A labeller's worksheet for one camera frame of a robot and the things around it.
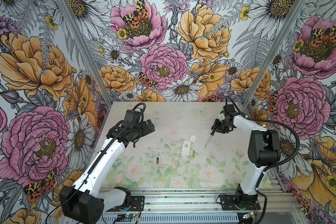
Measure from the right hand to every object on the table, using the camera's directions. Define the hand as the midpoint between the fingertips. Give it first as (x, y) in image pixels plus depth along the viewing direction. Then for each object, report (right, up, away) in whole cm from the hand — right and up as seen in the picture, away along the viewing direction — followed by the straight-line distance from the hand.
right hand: (214, 131), depth 96 cm
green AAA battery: (-14, -14, -2) cm, 20 cm away
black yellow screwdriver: (-1, -2, +1) cm, 2 cm away
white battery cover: (-14, -5, +5) cm, 16 cm away
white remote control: (-20, -11, -2) cm, 23 cm away
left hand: (-42, +1, -18) cm, 46 cm away
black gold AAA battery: (-38, -17, -7) cm, 42 cm away
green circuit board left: (-49, -39, -25) cm, 68 cm away
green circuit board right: (+10, -39, -24) cm, 47 cm away
